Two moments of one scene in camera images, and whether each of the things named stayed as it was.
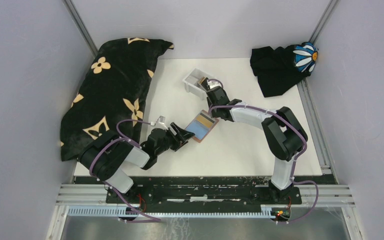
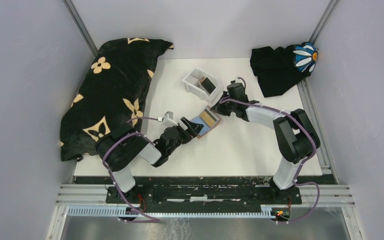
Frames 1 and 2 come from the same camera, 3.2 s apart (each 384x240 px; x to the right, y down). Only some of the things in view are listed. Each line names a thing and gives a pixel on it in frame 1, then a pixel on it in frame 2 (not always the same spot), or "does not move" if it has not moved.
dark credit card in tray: [205, 84] does not move
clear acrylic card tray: [191, 82] does not move
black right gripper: [214, 114] to [218, 108]
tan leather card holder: [202, 125] does not move
